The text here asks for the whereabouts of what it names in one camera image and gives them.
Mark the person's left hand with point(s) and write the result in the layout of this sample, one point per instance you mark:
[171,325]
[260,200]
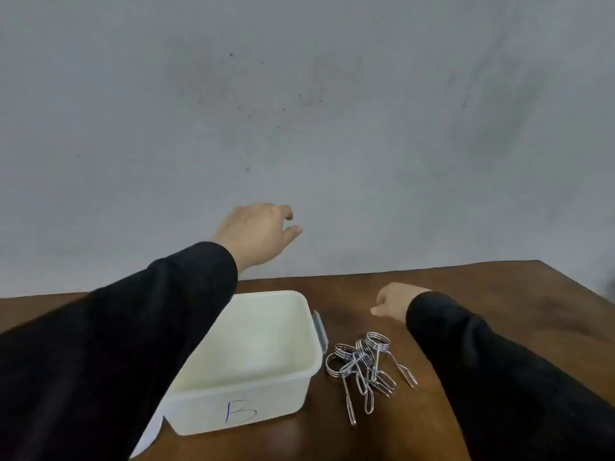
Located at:
[252,232]

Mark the white plastic container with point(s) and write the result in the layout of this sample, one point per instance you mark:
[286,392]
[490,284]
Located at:
[254,350]

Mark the white container lid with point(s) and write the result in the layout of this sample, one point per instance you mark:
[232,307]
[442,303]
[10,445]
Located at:
[146,436]

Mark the person's left forearm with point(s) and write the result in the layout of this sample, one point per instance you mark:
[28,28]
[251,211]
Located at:
[120,340]

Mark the person's right forearm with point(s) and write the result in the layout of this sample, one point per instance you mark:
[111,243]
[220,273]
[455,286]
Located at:
[504,388]

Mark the person's right hand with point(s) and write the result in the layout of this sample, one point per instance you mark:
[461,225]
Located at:
[396,301]

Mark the person's right thumb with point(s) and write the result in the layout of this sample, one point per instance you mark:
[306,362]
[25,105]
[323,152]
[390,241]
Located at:
[378,310]

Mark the person's left thumb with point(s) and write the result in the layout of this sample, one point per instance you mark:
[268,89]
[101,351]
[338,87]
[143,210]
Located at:
[291,233]

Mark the grey container latch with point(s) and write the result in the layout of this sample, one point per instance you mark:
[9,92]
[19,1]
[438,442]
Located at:
[320,331]

